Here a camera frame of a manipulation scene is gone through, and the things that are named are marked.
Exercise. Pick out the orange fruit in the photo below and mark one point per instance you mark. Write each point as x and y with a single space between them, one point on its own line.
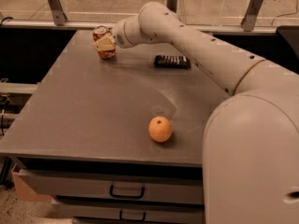
160 129

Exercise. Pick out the left metal rail bracket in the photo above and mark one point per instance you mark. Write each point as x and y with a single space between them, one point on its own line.
57 12

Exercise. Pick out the grey lower drawer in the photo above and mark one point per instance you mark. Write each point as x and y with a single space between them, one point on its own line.
110 211

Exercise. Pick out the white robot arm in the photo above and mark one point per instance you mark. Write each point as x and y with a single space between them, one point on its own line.
250 151

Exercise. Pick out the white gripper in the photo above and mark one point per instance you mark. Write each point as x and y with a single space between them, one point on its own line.
119 36

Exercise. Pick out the grey drawer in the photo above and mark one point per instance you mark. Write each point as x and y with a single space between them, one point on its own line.
87 185
110 211

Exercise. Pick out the grey upper drawer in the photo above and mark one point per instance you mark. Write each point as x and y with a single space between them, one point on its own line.
87 185

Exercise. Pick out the black upper drawer handle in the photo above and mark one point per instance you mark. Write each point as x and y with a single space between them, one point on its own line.
128 193

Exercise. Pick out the black chocolate bar packet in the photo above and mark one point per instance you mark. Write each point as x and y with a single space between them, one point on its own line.
176 62

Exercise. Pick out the red coke can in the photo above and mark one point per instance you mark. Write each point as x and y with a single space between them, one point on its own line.
99 32

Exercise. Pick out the black lower drawer handle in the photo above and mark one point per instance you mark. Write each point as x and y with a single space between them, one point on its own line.
132 216

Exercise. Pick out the black drawer handle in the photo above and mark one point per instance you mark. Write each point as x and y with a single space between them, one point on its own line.
128 193
132 216

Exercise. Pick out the right metal rail bracket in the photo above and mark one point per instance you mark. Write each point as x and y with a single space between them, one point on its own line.
250 18

